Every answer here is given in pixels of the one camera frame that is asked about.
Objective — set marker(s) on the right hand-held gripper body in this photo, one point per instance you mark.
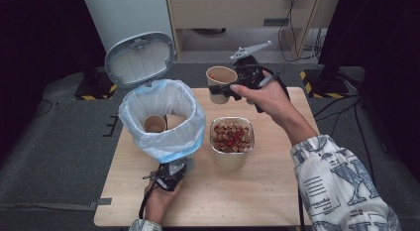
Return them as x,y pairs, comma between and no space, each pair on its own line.
249,72

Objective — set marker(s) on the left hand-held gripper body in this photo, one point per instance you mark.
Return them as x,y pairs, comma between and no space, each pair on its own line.
170,178

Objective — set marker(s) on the brown paper cup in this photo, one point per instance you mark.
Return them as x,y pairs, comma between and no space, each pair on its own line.
223,74
154,124
175,121

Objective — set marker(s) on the white grey pedal trash can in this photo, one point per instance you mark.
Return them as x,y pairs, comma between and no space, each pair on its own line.
138,62

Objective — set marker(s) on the person's left hand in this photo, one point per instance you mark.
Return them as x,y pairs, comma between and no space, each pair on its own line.
158,206

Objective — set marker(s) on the person's right hand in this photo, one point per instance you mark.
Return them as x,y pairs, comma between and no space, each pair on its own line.
269,97

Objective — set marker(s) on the few dried fruit scraps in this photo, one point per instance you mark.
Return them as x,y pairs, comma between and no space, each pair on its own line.
212,77

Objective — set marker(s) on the translucent plastic trash bag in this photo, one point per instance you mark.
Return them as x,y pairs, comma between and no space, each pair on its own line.
171,143

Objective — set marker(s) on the pile of dried fruit slices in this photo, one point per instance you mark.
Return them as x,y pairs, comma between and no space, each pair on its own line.
231,137

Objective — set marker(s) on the square metal food container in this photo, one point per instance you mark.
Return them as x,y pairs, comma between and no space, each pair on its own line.
231,160

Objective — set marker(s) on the light wooden desk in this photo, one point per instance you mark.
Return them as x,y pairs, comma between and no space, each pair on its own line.
231,11

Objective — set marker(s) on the black yellow striped stand base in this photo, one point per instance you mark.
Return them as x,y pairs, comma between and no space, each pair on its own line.
325,89
95,90

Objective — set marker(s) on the white cabinet panel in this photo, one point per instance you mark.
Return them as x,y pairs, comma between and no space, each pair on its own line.
128,16

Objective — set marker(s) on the dark curtain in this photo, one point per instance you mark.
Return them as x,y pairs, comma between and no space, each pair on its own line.
39,42
379,42

